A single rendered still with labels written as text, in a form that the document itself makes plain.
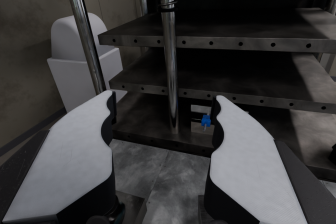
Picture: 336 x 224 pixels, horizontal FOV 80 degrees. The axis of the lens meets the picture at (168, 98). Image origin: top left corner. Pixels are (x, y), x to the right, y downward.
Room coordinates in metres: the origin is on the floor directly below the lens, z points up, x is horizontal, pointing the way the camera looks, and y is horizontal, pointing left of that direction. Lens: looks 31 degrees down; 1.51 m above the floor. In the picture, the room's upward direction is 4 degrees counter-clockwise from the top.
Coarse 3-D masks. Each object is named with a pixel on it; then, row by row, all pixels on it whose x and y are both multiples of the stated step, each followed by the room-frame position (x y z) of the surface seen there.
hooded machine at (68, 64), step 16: (96, 16) 2.36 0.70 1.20; (64, 32) 2.04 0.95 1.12; (96, 32) 2.19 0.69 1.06; (64, 48) 2.07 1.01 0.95; (80, 48) 1.99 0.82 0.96; (96, 48) 2.10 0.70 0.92; (112, 48) 2.32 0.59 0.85; (48, 64) 2.14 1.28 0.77; (64, 64) 2.05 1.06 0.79; (80, 64) 1.97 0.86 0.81; (112, 64) 2.21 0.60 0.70; (64, 80) 2.08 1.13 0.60; (80, 80) 1.99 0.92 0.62; (64, 96) 2.11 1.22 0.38; (80, 96) 2.02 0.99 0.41
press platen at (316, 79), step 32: (160, 64) 1.20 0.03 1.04; (192, 64) 1.16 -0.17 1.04; (224, 64) 1.12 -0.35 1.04; (256, 64) 1.09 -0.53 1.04; (288, 64) 1.05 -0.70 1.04; (320, 64) 1.02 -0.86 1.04; (192, 96) 0.85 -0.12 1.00; (224, 96) 0.79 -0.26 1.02; (256, 96) 0.75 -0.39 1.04; (288, 96) 0.72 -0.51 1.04; (320, 96) 0.70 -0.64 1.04
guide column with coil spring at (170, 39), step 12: (168, 0) 0.83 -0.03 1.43; (168, 12) 0.83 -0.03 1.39; (168, 24) 0.83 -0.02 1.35; (168, 36) 0.83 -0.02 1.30; (168, 48) 0.84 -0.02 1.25; (168, 60) 0.84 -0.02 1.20; (168, 72) 0.84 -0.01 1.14; (168, 84) 0.84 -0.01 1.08; (168, 96) 0.85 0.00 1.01; (168, 108) 0.86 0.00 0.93
